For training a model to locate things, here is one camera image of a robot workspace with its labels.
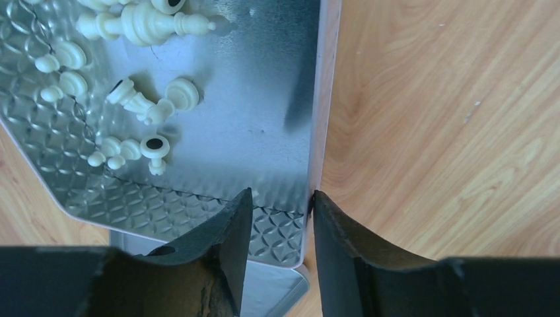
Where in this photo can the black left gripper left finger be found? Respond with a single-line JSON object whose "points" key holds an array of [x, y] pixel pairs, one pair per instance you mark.
{"points": [[200, 273]]}

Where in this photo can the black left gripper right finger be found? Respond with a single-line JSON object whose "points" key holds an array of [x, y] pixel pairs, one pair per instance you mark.
{"points": [[362, 274]]}

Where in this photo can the silver metal tin lid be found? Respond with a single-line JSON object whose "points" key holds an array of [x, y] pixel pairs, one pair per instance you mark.
{"points": [[268, 290]]}

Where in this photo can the white chess bishop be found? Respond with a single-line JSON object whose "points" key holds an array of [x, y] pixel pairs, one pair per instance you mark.
{"points": [[155, 148]]}

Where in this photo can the white chess pawn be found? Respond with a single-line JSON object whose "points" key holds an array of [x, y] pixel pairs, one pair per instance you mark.
{"points": [[66, 54], [183, 94]]}

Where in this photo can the white chess piece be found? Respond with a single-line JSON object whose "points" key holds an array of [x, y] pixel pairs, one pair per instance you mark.
{"points": [[143, 25]]}

